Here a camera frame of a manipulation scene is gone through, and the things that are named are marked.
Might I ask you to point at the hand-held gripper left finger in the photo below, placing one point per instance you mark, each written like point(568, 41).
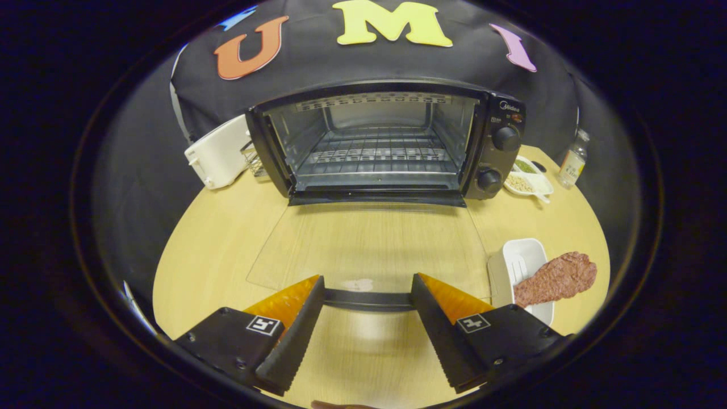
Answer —
point(292, 335)

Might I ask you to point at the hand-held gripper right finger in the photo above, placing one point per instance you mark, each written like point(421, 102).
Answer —
point(440, 335)

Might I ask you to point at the brown meat slice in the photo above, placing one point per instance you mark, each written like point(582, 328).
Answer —
point(556, 278)

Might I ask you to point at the black toaster oven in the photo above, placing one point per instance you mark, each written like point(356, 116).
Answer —
point(502, 165)

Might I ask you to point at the white bread toaster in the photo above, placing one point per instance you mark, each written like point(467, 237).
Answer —
point(218, 153)

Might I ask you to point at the small white rectangular tray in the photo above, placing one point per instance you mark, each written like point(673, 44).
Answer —
point(519, 258)

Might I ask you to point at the white divided grain dish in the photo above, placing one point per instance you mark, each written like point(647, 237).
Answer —
point(525, 182)

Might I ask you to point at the clear bottle with label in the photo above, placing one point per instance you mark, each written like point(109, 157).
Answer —
point(572, 162)

